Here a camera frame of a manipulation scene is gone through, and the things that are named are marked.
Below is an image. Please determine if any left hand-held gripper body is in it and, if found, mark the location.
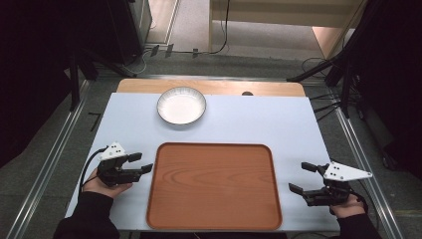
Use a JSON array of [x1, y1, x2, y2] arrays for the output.
[[97, 141, 143, 187]]

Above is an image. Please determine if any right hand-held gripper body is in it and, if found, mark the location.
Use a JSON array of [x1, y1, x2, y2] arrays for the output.
[[302, 161, 373, 207]]

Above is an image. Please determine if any person's left hand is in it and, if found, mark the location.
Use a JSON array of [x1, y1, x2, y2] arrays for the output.
[[82, 167, 133, 199]]

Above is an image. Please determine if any person's right hand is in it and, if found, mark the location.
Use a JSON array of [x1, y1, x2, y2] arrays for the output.
[[328, 194, 366, 219]]

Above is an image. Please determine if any white table mat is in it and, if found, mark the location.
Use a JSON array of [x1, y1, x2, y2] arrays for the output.
[[65, 92, 340, 232]]

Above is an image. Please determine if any white round plate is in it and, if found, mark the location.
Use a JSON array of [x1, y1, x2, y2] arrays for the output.
[[156, 86, 207, 125]]

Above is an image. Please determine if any brown wooden tray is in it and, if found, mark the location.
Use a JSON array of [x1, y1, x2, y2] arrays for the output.
[[145, 141, 284, 231]]

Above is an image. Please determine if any black stand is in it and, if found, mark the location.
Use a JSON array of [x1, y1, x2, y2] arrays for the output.
[[286, 49, 362, 120], [68, 46, 137, 113]]

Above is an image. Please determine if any dark cabinet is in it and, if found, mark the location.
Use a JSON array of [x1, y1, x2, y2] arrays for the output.
[[105, 0, 153, 65]]

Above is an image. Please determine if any light wooden bench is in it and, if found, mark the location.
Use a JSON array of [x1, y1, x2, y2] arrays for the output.
[[208, 0, 366, 54]]

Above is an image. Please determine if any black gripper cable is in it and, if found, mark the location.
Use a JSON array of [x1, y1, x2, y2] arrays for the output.
[[78, 146, 109, 200], [348, 180, 381, 233]]

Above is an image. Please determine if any metal floor rail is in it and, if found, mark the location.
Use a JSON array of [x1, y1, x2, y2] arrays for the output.
[[327, 87, 405, 239], [5, 79, 93, 239]]

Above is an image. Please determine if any black floor cable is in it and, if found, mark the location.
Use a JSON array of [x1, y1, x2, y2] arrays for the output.
[[142, 0, 232, 56]]

